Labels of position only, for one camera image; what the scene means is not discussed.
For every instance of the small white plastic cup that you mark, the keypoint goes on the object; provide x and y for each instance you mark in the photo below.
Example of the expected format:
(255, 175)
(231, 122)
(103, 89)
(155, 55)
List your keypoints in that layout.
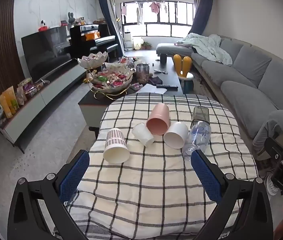
(142, 133)

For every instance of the black piano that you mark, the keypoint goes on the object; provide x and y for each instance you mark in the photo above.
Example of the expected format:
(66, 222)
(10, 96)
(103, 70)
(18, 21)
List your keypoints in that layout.
(94, 45)

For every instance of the patterned paper cup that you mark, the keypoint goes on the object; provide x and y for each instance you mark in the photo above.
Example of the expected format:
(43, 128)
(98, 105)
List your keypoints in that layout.
(115, 147)

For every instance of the grey rabbit figure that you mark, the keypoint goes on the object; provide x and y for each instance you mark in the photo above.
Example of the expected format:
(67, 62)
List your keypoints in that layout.
(71, 20)

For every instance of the person's white shoe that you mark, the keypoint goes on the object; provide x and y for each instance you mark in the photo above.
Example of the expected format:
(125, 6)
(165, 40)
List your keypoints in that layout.
(272, 185)

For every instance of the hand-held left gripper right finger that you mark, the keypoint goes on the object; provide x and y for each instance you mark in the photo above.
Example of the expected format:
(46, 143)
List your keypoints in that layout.
(206, 177)

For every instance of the person's grey trouser leg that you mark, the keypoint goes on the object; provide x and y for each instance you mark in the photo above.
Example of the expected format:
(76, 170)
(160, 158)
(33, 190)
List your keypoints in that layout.
(274, 125)

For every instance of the pale green blanket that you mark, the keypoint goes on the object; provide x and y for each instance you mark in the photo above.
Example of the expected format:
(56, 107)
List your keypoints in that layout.
(206, 46)

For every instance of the orange box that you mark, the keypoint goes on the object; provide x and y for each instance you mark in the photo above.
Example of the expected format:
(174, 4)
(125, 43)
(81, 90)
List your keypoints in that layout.
(92, 36)

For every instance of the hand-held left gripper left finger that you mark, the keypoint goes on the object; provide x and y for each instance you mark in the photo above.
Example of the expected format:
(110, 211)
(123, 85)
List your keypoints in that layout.
(74, 177)

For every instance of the white air purifier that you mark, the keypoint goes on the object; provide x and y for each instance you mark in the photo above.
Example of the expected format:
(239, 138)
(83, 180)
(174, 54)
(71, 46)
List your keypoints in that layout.
(128, 41)

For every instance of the glass jar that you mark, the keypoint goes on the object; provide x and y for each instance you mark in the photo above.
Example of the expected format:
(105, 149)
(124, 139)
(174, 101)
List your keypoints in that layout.
(142, 73)

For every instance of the yellow rabbit-ear stool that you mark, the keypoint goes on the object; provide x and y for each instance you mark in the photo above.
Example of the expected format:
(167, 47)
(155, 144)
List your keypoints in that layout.
(182, 65)

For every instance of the black television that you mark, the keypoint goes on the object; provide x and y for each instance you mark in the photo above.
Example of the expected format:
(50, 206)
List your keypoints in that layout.
(46, 50)

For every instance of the grey television cabinet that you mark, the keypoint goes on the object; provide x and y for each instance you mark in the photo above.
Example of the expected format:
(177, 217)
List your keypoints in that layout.
(49, 92)

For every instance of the large window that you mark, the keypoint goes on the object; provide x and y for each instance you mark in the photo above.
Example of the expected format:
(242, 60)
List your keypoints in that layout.
(156, 27)

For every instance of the white hanging garment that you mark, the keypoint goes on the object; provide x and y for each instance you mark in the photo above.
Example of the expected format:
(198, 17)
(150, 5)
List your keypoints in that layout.
(140, 16)

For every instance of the pink hanging garment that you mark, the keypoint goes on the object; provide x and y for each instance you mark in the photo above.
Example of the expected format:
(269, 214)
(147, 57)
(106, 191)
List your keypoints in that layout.
(154, 7)

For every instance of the small potted plant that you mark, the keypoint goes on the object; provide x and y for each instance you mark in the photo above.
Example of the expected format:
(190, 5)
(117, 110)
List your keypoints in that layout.
(147, 45)

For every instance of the metal spoon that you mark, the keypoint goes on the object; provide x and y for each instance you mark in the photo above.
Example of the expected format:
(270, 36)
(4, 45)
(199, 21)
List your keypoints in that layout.
(160, 71)

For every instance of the dark transparent cup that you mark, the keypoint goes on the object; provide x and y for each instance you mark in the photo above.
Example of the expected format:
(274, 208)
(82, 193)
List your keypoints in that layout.
(200, 113)

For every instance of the clear cup with blue print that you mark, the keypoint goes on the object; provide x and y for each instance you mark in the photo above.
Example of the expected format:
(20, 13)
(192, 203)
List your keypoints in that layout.
(199, 136)

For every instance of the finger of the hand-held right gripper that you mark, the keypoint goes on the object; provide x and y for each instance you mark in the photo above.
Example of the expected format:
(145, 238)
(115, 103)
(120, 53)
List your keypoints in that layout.
(275, 148)

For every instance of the white paper sheet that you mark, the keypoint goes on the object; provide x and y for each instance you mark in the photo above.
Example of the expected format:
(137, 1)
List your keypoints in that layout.
(152, 89)

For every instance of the white security camera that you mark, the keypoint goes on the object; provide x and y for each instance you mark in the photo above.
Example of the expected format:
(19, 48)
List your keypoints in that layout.
(44, 23)

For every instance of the black remote control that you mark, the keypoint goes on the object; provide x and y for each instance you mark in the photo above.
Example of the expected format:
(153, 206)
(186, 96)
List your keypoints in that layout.
(167, 86)

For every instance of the checked tablecloth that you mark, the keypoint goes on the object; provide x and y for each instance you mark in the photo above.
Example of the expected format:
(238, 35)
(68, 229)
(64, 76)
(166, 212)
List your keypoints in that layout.
(144, 180)

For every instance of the tiered white snack dish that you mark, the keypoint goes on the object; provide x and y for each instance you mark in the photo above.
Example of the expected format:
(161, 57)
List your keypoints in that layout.
(111, 80)

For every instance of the orange snack packet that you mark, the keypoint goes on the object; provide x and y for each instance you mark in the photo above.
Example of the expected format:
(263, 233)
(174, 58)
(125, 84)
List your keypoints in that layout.
(4, 107)
(11, 100)

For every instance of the pink cup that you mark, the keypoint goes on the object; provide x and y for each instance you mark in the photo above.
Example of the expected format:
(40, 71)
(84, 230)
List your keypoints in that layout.
(159, 116)

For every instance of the dark coffee table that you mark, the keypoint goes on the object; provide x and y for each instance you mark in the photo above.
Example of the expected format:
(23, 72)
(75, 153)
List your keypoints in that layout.
(166, 78)

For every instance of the blue curtain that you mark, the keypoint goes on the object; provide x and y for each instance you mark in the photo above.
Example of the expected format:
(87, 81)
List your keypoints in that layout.
(106, 12)
(201, 12)

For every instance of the grey sofa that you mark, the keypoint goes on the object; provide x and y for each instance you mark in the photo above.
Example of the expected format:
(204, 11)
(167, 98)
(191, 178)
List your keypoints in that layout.
(246, 80)

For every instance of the purple snack packet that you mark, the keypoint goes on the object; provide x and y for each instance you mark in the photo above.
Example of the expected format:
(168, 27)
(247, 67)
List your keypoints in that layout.
(28, 87)

